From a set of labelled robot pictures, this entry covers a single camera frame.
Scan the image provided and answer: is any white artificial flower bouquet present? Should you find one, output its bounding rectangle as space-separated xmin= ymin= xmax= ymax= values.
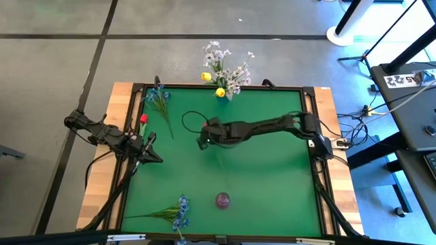
xmin=201 ymin=40 xmax=255 ymax=101

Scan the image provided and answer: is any black desk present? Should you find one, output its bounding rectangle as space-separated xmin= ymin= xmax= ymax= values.
xmin=396 ymin=149 xmax=436 ymax=234
xmin=370 ymin=63 xmax=436 ymax=152

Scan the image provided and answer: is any black floor cable bundle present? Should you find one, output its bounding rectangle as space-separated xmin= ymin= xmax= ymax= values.
xmin=337 ymin=105 xmax=379 ymax=147

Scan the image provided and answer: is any white floor stand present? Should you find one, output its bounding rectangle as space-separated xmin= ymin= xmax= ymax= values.
xmin=326 ymin=0 xmax=375 ymax=48

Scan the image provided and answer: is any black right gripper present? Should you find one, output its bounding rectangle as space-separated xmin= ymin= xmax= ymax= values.
xmin=196 ymin=116 xmax=231 ymax=151

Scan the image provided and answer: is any grey cable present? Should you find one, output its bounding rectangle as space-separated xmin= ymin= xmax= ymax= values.
xmin=352 ymin=80 xmax=436 ymax=132

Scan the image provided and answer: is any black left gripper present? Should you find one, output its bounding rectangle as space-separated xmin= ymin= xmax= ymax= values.
xmin=122 ymin=131 xmax=164 ymax=164

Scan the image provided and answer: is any red tulip with green stem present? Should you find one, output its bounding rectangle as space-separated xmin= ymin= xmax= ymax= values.
xmin=138 ymin=113 xmax=149 ymax=137

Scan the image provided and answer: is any black keyboard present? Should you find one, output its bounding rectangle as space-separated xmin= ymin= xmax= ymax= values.
xmin=424 ymin=152 xmax=436 ymax=181

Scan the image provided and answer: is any white printed paper tag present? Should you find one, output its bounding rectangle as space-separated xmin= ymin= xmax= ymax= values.
xmin=384 ymin=73 xmax=425 ymax=89

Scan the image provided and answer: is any grey chair base leg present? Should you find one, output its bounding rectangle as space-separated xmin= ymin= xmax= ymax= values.
xmin=0 ymin=144 xmax=25 ymax=159

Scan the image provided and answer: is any pink ribbed glass vase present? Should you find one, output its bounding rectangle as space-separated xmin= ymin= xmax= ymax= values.
xmin=215 ymin=192 xmax=231 ymax=210

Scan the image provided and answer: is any green table mat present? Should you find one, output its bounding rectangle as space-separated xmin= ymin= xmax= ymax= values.
xmin=121 ymin=86 xmax=323 ymax=238

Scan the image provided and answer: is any black metal beam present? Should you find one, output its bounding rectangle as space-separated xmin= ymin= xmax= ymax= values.
xmin=386 ymin=25 xmax=436 ymax=74

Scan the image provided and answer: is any silver frame bracket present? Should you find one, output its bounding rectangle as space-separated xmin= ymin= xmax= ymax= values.
xmin=107 ymin=233 xmax=146 ymax=242
xmin=295 ymin=238 xmax=337 ymax=245

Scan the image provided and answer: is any blue artificial flower sprig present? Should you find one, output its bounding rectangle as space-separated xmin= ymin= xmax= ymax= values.
xmin=141 ymin=84 xmax=175 ymax=140
xmin=124 ymin=194 xmax=191 ymax=245

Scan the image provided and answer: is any black cable loop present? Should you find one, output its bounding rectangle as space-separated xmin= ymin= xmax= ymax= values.
xmin=181 ymin=110 xmax=209 ymax=137

